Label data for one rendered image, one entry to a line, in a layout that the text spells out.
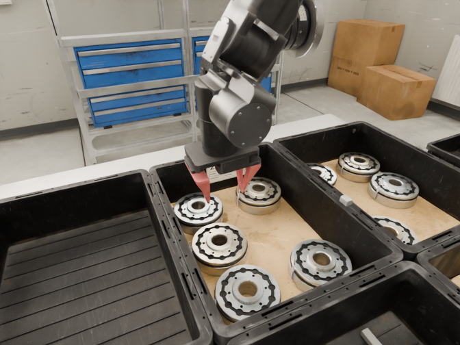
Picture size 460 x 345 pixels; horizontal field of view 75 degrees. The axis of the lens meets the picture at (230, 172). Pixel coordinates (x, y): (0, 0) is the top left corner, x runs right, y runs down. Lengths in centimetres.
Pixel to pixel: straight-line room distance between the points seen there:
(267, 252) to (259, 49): 37
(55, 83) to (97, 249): 267
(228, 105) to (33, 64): 291
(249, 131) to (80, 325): 39
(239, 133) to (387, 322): 38
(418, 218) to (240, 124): 53
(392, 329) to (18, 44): 309
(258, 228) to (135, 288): 26
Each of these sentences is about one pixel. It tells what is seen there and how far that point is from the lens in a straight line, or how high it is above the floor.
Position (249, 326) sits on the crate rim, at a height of 93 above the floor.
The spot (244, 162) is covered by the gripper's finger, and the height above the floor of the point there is 104.
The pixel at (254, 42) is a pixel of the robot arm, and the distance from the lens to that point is 40.
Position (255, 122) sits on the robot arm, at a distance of 35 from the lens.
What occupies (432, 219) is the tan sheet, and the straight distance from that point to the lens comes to 79.
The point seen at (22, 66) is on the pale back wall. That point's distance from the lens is 321.
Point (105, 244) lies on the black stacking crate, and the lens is 65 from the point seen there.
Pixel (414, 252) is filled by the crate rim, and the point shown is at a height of 93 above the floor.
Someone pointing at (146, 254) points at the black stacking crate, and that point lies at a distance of 61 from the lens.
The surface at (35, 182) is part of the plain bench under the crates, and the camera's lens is 117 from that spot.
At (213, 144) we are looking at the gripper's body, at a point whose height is 107.
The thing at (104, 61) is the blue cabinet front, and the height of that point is 78.
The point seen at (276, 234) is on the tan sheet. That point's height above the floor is 83.
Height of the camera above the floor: 127
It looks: 34 degrees down
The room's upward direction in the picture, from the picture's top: straight up
